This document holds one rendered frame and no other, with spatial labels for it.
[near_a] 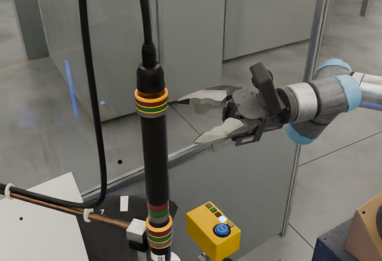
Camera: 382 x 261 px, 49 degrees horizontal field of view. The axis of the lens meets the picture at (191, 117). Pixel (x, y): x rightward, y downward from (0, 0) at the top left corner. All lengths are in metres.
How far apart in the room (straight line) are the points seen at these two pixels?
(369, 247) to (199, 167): 0.79
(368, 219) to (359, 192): 1.88
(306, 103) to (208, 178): 1.17
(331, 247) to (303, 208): 1.55
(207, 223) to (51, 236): 0.49
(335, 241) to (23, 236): 0.94
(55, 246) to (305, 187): 2.30
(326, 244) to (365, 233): 0.15
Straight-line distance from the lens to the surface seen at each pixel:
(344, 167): 3.42
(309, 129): 0.92
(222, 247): 1.33
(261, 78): 0.70
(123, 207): 0.93
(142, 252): 0.75
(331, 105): 0.84
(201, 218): 1.37
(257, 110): 0.76
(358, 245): 1.41
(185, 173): 1.80
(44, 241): 1.12
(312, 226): 2.90
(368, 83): 0.99
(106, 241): 0.95
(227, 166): 1.96
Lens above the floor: 2.07
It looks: 33 degrees down
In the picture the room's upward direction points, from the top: straight up
